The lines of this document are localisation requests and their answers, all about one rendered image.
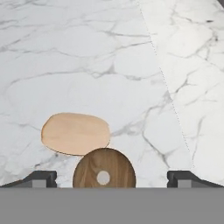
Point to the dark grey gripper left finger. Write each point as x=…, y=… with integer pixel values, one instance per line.
x=40, y=176

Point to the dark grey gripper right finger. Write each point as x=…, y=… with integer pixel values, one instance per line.
x=182, y=176

